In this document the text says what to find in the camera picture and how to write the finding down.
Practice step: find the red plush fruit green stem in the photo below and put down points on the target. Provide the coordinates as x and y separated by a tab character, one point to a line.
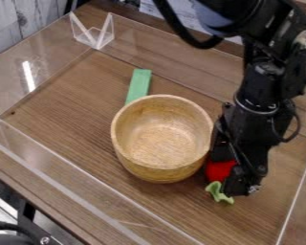
216	172

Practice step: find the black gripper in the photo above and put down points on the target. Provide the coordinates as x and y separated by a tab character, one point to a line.
246	133

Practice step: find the wooden bowl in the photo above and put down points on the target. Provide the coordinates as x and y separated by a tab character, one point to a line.
160	135

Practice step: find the clear acrylic tray walls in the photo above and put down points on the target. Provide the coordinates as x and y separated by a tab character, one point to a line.
62	91

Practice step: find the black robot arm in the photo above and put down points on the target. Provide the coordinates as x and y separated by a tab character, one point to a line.
272	27

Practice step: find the black metal table bracket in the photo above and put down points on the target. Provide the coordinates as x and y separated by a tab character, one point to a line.
42	228

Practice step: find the green rectangular block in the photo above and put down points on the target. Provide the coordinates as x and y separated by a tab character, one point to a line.
140	84

